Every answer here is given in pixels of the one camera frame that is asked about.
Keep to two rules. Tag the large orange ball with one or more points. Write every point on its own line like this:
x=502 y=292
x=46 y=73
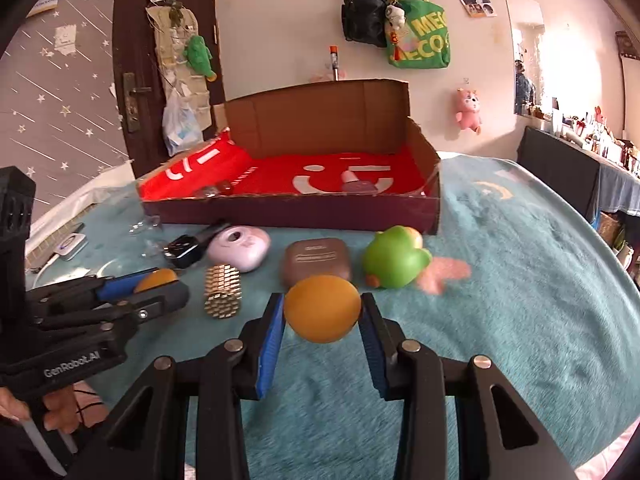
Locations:
x=322 y=310

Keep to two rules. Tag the row of cosmetics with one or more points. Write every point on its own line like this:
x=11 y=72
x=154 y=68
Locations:
x=600 y=132

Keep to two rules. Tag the black backpack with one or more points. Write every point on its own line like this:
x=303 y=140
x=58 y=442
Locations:
x=362 y=15

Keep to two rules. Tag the black key fob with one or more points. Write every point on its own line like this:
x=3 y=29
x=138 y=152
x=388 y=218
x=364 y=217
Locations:
x=182 y=252

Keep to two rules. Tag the green duck toy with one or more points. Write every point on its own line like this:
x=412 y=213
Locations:
x=395 y=260

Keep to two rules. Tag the green plush toy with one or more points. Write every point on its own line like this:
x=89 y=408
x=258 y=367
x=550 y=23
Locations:
x=197 y=55

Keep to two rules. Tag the studded metal cylinder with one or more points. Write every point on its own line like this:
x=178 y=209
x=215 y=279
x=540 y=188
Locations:
x=222 y=292

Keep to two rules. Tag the dark brown door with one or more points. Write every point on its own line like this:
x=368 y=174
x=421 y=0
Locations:
x=135 y=40

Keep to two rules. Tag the small orange ball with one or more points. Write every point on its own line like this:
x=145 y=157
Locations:
x=159 y=279

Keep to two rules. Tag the dark dresser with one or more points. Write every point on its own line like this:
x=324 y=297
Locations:
x=560 y=170

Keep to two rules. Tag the pink round device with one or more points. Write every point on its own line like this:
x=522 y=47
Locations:
x=239 y=250

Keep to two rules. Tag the pink plush toy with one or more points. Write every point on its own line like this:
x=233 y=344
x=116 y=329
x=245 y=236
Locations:
x=467 y=110

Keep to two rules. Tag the wall mirror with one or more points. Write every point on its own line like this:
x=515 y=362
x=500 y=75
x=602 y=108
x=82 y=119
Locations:
x=525 y=60

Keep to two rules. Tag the brown rounded case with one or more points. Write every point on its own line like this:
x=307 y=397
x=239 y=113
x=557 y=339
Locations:
x=317 y=260

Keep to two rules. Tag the white plush charm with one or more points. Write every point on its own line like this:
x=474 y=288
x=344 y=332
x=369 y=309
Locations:
x=396 y=16

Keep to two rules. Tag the white plastic bag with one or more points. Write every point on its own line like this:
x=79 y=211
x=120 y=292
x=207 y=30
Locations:
x=182 y=125

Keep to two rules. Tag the cardboard box with red lining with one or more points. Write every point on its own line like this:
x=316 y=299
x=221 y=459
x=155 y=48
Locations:
x=300 y=210

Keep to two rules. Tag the purple bottle with pink cap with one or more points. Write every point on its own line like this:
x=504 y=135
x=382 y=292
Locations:
x=360 y=186

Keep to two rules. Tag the teal fleece blanket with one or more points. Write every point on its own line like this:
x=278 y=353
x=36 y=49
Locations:
x=500 y=285

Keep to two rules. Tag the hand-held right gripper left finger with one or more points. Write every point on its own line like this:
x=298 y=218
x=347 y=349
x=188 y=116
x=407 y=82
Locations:
x=269 y=347

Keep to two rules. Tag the dark round bead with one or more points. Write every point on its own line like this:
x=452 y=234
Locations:
x=220 y=190

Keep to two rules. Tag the clear glass piece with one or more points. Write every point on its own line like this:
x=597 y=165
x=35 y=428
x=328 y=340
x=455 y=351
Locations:
x=145 y=230

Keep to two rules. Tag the small white device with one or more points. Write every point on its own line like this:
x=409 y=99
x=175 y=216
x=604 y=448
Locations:
x=72 y=247

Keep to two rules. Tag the person's left hand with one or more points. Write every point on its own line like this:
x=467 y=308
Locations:
x=60 y=410

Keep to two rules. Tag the orange-capped tube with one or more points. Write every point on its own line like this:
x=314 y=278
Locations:
x=334 y=65

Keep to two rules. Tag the green tote bag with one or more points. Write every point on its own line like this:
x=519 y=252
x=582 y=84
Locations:
x=425 y=40

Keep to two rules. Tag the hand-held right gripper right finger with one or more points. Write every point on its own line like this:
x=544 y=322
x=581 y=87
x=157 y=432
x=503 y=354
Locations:
x=374 y=347

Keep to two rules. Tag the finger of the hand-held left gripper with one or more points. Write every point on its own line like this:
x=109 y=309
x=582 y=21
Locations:
x=122 y=285
x=160 y=300

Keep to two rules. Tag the beige hanging organiser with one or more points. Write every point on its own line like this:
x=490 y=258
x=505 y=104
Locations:
x=172 y=67

